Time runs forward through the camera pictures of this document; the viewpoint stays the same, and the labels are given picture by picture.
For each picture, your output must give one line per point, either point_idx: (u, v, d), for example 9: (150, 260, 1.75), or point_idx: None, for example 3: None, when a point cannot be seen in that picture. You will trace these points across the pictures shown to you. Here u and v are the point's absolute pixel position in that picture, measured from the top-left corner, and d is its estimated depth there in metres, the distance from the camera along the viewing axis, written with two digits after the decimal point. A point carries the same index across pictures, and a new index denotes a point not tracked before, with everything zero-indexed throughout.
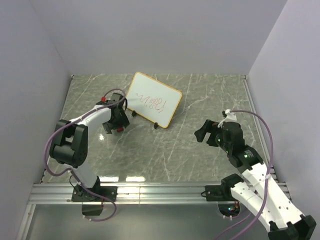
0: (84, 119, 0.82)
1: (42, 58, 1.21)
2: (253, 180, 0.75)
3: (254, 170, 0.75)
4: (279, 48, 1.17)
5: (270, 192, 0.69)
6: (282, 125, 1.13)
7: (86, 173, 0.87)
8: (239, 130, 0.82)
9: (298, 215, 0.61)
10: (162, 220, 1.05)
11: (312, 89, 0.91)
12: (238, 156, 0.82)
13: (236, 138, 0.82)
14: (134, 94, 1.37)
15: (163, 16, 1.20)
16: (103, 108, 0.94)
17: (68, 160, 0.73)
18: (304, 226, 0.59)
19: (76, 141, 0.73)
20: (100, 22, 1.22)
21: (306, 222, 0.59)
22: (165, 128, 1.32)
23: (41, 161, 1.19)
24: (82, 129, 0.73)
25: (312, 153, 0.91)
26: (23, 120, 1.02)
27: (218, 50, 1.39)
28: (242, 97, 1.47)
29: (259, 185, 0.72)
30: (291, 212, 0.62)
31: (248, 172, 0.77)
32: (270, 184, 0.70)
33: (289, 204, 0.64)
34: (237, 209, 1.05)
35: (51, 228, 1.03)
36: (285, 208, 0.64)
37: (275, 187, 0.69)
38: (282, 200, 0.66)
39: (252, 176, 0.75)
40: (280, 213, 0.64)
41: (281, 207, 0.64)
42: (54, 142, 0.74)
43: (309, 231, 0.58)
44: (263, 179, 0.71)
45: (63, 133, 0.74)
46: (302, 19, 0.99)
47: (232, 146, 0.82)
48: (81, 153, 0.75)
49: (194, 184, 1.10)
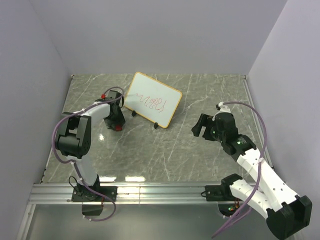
0: (87, 112, 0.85)
1: (42, 58, 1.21)
2: (246, 165, 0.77)
3: (247, 154, 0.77)
4: (279, 47, 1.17)
5: (264, 175, 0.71)
6: (282, 124, 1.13)
7: (87, 169, 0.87)
8: (231, 119, 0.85)
9: (293, 195, 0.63)
10: (162, 220, 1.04)
11: (312, 88, 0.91)
12: (232, 144, 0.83)
13: (229, 127, 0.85)
14: (134, 94, 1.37)
15: (163, 16, 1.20)
16: (103, 103, 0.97)
17: (72, 149, 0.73)
18: (300, 206, 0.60)
19: (80, 130, 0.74)
20: (100, 21, 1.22)
21: (301, 203, 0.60)
22: (165, 128, 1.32)
23: (41, 161, 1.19)
24: (87, 119, 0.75)
25: (311, 152, 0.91)
26: (22, 120, 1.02)
27: (218, 50, 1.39)
28: (242, 97, 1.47)
29: (253, 169, 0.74)
30: (285, 194, 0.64)
31: (241, 158, 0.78)
32: (263, 167, 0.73)
33: (283, 186, 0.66)
34: (237, 210, 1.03)
35: (51, 228, 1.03)
36: (280, 190, 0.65)
37: (269, 172, 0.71)
38: (277, 183, 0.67)
39: (246, 161, 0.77)
40: (274, 195, 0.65)
41: (275, 188, 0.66)
42: (59, 133, 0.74)
43: (306, 211, 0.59)
44: (256, 162, 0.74)
45: (67, 123, 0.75)
46: (302, 18, 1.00)
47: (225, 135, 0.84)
48: (86, 141, 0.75)
49: (194, 184, 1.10)
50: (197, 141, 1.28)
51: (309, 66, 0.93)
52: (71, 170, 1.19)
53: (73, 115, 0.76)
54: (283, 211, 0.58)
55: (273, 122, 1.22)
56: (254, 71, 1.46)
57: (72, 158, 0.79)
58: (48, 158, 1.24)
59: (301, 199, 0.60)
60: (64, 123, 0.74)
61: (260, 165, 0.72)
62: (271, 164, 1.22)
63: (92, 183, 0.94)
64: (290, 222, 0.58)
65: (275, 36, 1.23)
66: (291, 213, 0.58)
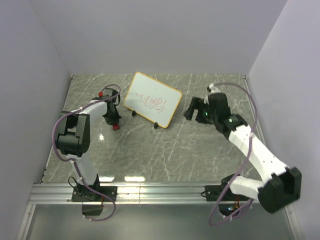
0: (85, 110, 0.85)
1: (42, 58, 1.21)
2: (237, 141, 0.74)
3: (238, 130, 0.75)
4: (279, 47, 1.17)
5: (255, 149, 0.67)
6: (282, 124, 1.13)
7: (87, 168, 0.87)
8: (224, 98, 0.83)
9: (283, 167, 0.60)
10: (162, 220, 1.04)
11: (312, 88, 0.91)
12: (224, 122, 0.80)
13: (222, 105, 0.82)
14: (134, 94, 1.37)
15: (163, 16, 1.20)
16: (100, 101, 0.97)
17: (73, 148, 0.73)
18: (289, 177, 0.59)
19: (80, 128, 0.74)
20: (100, 21, 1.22)
21: (291, 173, 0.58)
22: (165, 128, 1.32)
23: (41, 161, 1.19)
24: (85, 117, 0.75)
25: (311, 152, 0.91)
26: (22, 120, 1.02)
27: (218, 50, 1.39)
28: (242, 97, 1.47)
29: (243, 144, 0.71)
30: (275, 166, 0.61)
31: (232, 134, 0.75)
32: (254, 142, 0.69)
33: (274, 158, 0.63)
34: (237, 210, 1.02)
35: (51, 229, 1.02)
36: (270, 162, 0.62)
37: (259, 145, 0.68)
38: (266, 155, 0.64)
39: (236, 137, 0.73)
40: (264, 167, 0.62)
41: (265, 161, 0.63)
42: (58, 132, 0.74)
43: (295, 181, 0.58)
44: (247, 137, 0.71)
45: (66, 122, 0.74)
46: (302, 18, 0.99)
47: (217, 113, 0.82)
48: (85, 139, 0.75)
49: (194, 184, 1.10)
50: (197, 141, 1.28)
51: (309, 66, 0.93)
52: (71, 170, 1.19)
53: (71, 114, 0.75)
54: (272, 182, 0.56)
55: (273, 122, 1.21)
56: (254, 71, 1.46)
57: (72, 157, 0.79)
58: (48, 158, 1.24)
59: (290, 170, 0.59)
60: (62, 123, 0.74)
61: (251, 139, 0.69)
62: None
63: (92, 182, 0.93)
64: (280, 193, 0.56)
65: (275, 36, 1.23)
66: (281, 184, 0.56)
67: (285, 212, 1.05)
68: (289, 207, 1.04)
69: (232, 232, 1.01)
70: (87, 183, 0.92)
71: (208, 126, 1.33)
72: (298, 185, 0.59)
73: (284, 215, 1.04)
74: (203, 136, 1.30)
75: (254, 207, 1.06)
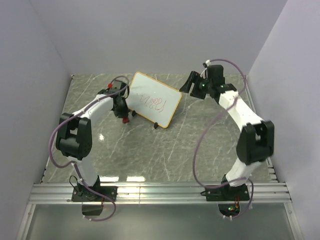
0: (87, 111, 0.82)
1: (42, 57, 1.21)
2: (225, 102, 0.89)
3: (227, 93, 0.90)
4: (279, 47, 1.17)
5: (238, 107, 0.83)
6: (282, 124, 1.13)
7: (88, 170, 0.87)
8: (220, 68, 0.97)
9: (259, 119, 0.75)
10: (162, 220, 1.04)
11: (312, 88, 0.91)
12: (216, 88, 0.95)
13: (216, 75, 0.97)
14: (134, 93, 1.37)
15: (163, 15, 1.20)
16: (106, 97, 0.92)
17: (73, 152, 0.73)
18: (264, 128, 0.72)
19: (80, 133, 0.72)
20: (100, 21, 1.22)
21: (265, 124, 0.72)
22: (165, 128, 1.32)
23: (41, 161, 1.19)
24: (86, 122, 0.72)
25: (311, 152, 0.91)
26: (22, 120, 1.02)
27: (218, 50, 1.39)
28: (242, 97, 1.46)
29: (229, 104, 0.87)
30: (251, 118, 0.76)
31: (221, 97, 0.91)
32: (239, 102, 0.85)
33: (252, 114, 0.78)
34: (237, 210, 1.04)
35: (50, 228, 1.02)
36: (248, 115, 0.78)
37: (243, 104, 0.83)
38: (246, 111, 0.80)
39: (224, 98, 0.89)
40: (242, 119, 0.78)
41: (244, 114, 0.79)
42: (59, 135, 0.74)
43: (267, 130, 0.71)
44: (233, 98, 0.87)
45: (66, 127, 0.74)
46: (302, 18, 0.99)
47: (212, 82, 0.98)
48: (86, 145, 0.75)
49: (194, 184, 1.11)
50: (197, 141, 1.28)
51: (309, 66, 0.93)
52: (71, 170, 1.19)
53: (72, 119, 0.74)
54: (247, 128, 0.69)
55: (273, 123, 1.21)
56: (254, 71, 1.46)
57: (72, 160, 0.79)
58: (48, 158, 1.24)
59: (265, 122, 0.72)
60: (63, 127, 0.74)
61: (236, 100, 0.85)
62: (271, 164, 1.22)
63: (93, 182, 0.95)
64: (252, 138, 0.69)
65: (275, 36, 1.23)
66: (253, 130, 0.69)
67: (286, 212, 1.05)
68: (288, 207, 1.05)
69: (232, 232, 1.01)
70: (89, 184, 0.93)
71: (208, 126, 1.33)
72: (270, 135, 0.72)
73: (284, 215, 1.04)
74: (203, 136, 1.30)
75: (254, 207, 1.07)
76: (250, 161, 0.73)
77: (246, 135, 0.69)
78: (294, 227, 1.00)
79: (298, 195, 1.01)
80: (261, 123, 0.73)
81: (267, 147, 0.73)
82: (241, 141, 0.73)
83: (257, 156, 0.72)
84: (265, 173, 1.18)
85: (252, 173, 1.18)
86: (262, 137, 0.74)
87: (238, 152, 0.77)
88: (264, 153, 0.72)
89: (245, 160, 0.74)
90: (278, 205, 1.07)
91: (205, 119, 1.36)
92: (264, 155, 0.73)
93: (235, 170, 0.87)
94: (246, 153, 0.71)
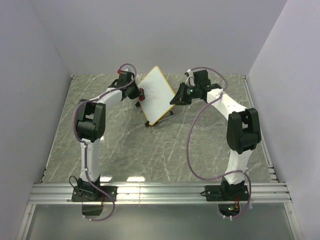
0: (101, 99, 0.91)
1: (41, 57, 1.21)
2: (211, 98, 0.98)
3: (212, 91, 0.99)
4: (279, 47, 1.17)
5: (224, 101, 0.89)
6: (282, 125, 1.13)
7: (95, 162, 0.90)
8: (202, 71, 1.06)
9: (242, 108, 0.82)
10: (162, 220, 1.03)
11: (311, 84, 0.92)
12: (203, 89, 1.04)
13: (202, 77, 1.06)
14: (145, 83, 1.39)
15: (163, 15, 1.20)
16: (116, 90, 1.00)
17: (89, 133, 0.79)
18: (248, 115, 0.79)
19: (97, 115, 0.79)
20: (100, 21, 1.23)
21: (249, 111, 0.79)
22: (151, 125, 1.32)
23: (41, 161, 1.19)
24: (102, 107, 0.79)
25: (311, 152, 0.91)
26: (22, 120, 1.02)
27: (218, 51, 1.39)
28: (242, 97, 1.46)
29: (215, 99, 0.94)
30: (236, 107, 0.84)
31: (208, 94, 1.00)
32: (224, 97, 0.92)
33: (236, 104, 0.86)
34: (237, 209, 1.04)
35: (50, 229, 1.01)
36: (233, 106, 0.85)
37: (230, 99, 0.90)
38: (231, 102, 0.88)
39: (210, 95, 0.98)
40: (228, 110, 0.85)
41: (229, 105, 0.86)
42: (77, 118, 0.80)
43: (254, 118, 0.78)
44: (219, 93, 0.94)
45: (85, 109, 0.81)
46: (302, 19, 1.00)
47: (199, 86, 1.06)
48: (101, 127, 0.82)
49: (194, 184, 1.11)
50: (197, 141, 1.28)
51: (307, 62, 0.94)
52: (71, 170, 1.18)
53: (89, 102, 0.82)
54: (232, 116, 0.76)
55: (273, 122, 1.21)
56: (254, 71, 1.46)
57: (85, 142, 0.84)
58: (48, 158, 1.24)
59: (249, 109, 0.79)
60: (81, 109, 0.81)
61: (222, 95, 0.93)
62: (271, 164, 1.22)
63: (95, 178, 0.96)
64: (238, 123, 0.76)
65: (275, 35, 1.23)
66: (238, 116, 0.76)
67: (285, 212, 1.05)
68: (288, 207, 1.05)
69: (232, 233, 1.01)
70: (91, 178, 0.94)
71: (208, 126, 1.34)
72: (257, 123, 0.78)
73: (285, 215, 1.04)
74: (203, 136, 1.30)
75: (254, 207, 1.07)
76: (241, 147, 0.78)
77: (232, 121, 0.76)
78: (294, 227, 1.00)
79: (298, 195, 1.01)
80: (246, 111, 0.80)
81: (255, 133, 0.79)
82: (230, 129, 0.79)
83: (246, 143, 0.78)
84: (265, 173, 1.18)
85: (252, 173, 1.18)
86: (249, 124, 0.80)
87: (229, 142, 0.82)
88: (253, 139, 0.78)
89: (236, 147, 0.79)
90: (278, 205, 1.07)
91: (204, 120, 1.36)
92: (253, 140, 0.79)
93: (231, 165, 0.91)
94: (235, 139, 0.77)
